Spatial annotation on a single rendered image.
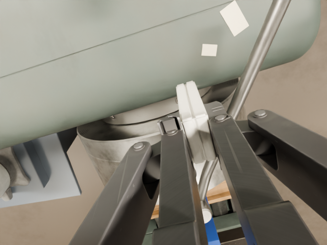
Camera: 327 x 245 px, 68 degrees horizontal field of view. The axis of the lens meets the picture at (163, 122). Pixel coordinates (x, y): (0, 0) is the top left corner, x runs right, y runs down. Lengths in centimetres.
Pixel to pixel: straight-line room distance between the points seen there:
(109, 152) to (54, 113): 10
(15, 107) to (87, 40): 12
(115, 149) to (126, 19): 18
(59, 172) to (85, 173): 94
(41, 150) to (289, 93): 152
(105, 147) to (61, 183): 70
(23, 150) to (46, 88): 66
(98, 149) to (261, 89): 147
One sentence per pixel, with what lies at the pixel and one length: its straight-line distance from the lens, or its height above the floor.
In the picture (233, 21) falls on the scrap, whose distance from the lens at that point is 28.
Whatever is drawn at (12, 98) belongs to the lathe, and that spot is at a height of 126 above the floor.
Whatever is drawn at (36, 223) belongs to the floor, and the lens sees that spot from 242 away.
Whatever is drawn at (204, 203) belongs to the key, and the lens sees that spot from 30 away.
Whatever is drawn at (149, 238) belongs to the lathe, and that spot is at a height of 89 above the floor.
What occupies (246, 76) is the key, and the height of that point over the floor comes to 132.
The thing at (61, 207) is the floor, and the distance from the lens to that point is 222.
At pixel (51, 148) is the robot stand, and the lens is 97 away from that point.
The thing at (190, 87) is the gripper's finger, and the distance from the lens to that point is 18.
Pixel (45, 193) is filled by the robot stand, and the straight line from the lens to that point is 110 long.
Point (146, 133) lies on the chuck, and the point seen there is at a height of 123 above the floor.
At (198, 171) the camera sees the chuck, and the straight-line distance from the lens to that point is 37.
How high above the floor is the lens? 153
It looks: 66 degrees down
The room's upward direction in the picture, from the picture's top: 175 degrees clockwise
